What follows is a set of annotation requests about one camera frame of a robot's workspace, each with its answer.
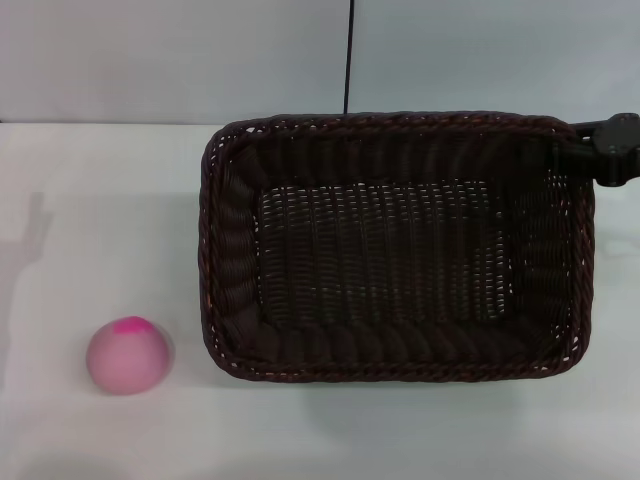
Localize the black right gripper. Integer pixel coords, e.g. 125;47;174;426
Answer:
553;112;640;189

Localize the black wicker basket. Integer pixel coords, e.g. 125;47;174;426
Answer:
197;110;597;384

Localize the pink peach toy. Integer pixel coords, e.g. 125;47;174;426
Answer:
85;314;176;398

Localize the black vertical wall strip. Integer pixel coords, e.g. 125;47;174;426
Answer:
342;0;355;115

